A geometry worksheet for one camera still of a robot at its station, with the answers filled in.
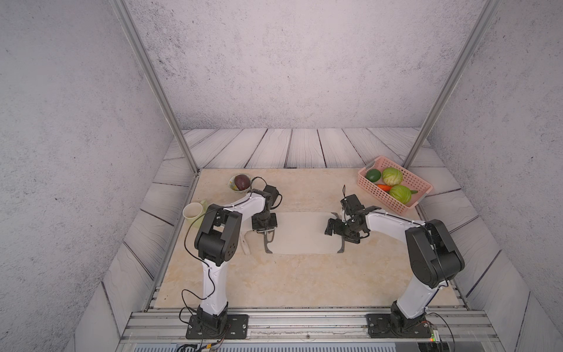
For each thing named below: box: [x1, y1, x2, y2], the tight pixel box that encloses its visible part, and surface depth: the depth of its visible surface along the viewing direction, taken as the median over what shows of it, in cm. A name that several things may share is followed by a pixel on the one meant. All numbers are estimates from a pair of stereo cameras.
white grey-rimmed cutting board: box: [263, 211, 345, 254], surface depth 98 cm
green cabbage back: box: [381, 167, 404, 187], surface depth 110 cm
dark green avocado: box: [365, 168, 382, 183], surface depth 116 cm
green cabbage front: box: [389, 184, 412, 205], surface depth 101 cm
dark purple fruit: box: [234, 173, 251, 191], surface depth 110 cm
